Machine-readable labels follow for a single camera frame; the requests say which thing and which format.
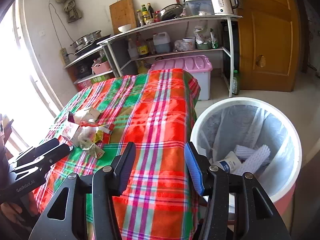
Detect white blue label bottle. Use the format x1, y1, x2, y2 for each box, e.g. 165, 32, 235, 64
213, 151, 241, 173

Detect clear cup red lid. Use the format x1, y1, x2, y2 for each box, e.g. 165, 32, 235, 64
78, 126, 97, 144

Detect white foam net sleeve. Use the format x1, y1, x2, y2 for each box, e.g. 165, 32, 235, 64
232, 145, 271, 176
234, 145, 255, 160

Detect yellow red snack wrapper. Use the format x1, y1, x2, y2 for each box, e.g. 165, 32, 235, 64
79, 124, 115, 159

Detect beige paper bag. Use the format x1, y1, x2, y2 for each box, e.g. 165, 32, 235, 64
67, 107, 101, 125

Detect white round trash bin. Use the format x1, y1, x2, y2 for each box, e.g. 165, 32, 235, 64
190, 97, 302, 203

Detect person's left hand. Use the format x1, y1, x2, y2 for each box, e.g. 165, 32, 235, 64
1, 203, 22, 224

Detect pink plastic stool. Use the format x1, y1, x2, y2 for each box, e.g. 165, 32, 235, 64
274, 184, 296, 216

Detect red green plaid tablecloth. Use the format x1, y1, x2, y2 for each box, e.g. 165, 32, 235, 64
34, 69, 200, 239

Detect white power strip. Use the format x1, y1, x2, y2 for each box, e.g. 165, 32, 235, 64
59, 48, 70, 66

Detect pink plastic basket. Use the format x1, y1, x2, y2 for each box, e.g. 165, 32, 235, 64
92, 61, 111, 74

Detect green glass bottle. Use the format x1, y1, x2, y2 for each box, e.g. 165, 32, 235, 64
232, 69, 240, 95

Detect steel steamer pot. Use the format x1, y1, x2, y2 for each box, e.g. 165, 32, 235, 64
71, 30, 101, 52

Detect pink lid storage box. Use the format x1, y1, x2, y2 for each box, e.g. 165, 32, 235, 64
149, 55, 213, 101

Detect dark sauce bottle yellow label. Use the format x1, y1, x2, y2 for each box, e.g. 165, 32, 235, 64
136, 33, 149, 57

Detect clear oil jug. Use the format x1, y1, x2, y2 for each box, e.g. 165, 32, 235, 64
153, 32, 171, 54

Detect white metal shelf rack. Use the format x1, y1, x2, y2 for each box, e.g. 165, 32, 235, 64
65, 15, 240, 89

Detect white bowl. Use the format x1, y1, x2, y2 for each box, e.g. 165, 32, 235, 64
118, 24, 131, 33

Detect wooden door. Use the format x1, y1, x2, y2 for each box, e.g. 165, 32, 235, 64
238, 0, 301, 92

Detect wooden cutting board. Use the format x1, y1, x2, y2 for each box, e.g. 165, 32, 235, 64
109, 0, 137, 35

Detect steel pan lid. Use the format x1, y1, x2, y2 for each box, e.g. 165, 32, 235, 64
157, 3, 183, 21

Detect clear plastic container box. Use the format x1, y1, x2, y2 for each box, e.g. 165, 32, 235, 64
185, 0, 214, 16

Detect white electric kettle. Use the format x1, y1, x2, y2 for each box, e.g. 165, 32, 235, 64
211, 0, 239, 15

